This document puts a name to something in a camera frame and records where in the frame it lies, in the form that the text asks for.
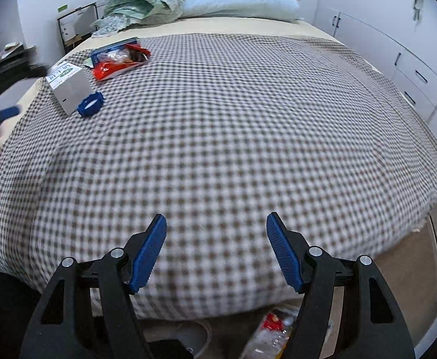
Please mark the green floral quilt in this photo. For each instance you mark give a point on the green floral quilt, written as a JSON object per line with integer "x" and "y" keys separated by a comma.
{"x": 140, "y": 3}

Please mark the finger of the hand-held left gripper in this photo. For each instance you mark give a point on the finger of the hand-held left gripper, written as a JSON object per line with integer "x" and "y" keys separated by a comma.
{"x": 6, "y": 113}

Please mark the white wardrobe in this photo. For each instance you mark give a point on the white wardrobe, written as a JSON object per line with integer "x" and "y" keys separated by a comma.
{"x": 372, "y": 33}

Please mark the trash bin with floral liner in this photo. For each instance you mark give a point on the trash bin with floral liner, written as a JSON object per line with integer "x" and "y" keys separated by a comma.
{"x": 249, "y": 346}

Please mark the small green box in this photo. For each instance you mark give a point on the small green box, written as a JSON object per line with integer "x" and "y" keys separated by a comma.
{"x": 63, "y": 8}

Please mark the black rolling cart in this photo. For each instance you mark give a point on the black rolling cart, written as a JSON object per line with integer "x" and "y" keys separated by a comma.
{"x": 58, "y": 30}

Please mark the white carton box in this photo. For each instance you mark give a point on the white carton box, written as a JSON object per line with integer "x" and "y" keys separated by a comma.
{"x": 72, "y": 89}

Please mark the red snack bag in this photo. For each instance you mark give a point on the red snack bag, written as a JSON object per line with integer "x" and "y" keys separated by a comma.
{"x": 113, "y": 68}

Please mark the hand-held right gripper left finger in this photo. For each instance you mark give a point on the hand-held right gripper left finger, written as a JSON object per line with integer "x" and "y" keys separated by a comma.
{"x": 151, "y": 250}

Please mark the red snack wrapper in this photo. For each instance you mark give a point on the red snack wrapper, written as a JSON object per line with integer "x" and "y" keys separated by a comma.
{"x": 272, "y": 321}

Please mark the light blue pillow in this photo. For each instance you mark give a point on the light blue pillow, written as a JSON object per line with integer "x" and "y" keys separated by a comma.
{"x": 241, "y": 2}

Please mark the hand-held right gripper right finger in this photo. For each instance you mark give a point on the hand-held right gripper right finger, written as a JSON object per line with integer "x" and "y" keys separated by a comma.
{"x": 284, "y": 250}

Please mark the brown checkered blanket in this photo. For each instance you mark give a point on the brown checkered blanket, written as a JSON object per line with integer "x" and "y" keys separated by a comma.
{"x": 222, "y": 138}

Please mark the blue snack packet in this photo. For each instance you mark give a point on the blue snack packet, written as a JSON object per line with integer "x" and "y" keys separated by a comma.
{"x": 102, "y": 54}

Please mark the clear plastic packaging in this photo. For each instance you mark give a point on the clear plastic packaging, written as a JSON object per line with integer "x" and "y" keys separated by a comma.
{"x": 271, "y": 344}

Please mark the hanging green white cloth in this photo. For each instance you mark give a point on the hanging green white cloth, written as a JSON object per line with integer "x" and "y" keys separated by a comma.
{"x": 417, "y": 0}

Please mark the white round object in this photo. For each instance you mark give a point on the white round object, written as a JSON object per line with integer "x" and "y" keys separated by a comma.
{"x": 199, "y": 334}

